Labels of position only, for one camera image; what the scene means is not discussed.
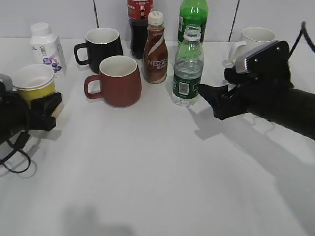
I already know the white yogurt drink bottle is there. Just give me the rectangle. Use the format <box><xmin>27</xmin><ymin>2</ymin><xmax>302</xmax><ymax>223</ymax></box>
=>
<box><xmin>30</xmin><ymin>22</ymin><xmax>67</xmax><ymax>77</ymax></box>

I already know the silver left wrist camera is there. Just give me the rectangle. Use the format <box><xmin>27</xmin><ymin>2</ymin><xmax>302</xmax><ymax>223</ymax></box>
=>
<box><xmin>0</xmin><ymin>74</ymin><xmax>13</xmax><ymax>92</ymax></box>

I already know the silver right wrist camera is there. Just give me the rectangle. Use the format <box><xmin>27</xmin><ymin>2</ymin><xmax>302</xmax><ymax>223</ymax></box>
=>
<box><xmin>234</xmin><ymin>40</ymin><xmax>290</xmax><ymax>74</ymax></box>

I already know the yellow paper cup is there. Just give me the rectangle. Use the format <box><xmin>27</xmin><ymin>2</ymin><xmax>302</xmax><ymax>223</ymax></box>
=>
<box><xmin>11</xmin><ymin>64</ymin><xmax>61</xmax><ymax>118</ymax></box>

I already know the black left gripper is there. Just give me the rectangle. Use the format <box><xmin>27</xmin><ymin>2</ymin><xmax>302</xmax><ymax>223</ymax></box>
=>
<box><xmin>0</xmin><ymin>92</ymin><xmax>62</xmax><ymax>143</ymax></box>

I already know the white ceramic mug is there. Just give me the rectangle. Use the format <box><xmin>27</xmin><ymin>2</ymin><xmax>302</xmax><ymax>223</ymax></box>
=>
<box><xmin>228</xmin><ymin>27</ymin><xmax>276</xmax><ymax>63</ymax></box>

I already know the dark cola bottle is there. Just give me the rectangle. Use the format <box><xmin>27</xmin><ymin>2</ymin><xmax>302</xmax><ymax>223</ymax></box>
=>
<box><xmin>127</xmin><ymin>0</ymin><xmax>153</xmax><ymax>59</ymax></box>

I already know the clear water bottle green label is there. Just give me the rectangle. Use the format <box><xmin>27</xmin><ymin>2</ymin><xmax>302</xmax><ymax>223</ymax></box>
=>
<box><xmin>172</xmin><ymin>24</ymin><xmax>204</xmax><ymax>107</ymax></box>

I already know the red ceramic mug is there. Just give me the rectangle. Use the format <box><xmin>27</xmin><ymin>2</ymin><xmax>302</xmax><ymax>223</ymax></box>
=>
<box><xmin>84</xmin><ymin>55</ymin><xmax>142</xmax><ymax>108</ymax></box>

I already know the green soda bottle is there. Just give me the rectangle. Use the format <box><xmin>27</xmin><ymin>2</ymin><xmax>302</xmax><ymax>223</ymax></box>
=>
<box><xmin>177</xmin><ymin>0</ymin><xmax>209</xmax><ymax>46</ymax></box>

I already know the brown Nescafe coffee bottle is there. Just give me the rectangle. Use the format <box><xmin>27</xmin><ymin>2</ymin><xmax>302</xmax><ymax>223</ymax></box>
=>
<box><xmin>143</xmin><ymin>11</ymin><xmax>168</xmax><ymax>84</ymax></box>

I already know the black ceramic mug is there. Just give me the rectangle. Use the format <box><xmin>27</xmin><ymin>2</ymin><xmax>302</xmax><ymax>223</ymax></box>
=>
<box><xmin>74</xmin><ymin>28</ymin><xmax>123</xmax><ymax>74</ymax></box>

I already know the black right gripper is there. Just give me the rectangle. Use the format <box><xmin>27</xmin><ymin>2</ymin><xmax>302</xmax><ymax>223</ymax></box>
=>
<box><xmin>198</xmin><ymin>67</ymin><xmax>293</xmax><ymax>120</ymax></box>

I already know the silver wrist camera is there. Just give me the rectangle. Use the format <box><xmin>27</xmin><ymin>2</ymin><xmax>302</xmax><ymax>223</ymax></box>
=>
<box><xmin>234</xmin><ymin>40</ymin><xmax>290</xmax><ymax>74</ymax></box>
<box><xmin>0</xmin><ymin>74</ymin><xmax>13</xmax><ymax>92</ymax></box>

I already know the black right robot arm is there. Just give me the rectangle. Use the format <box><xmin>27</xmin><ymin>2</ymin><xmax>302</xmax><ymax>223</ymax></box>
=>
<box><xmin>198</xmin><ymin>67</ymin><xmax>315</xmax><ymax>139</ymax></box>

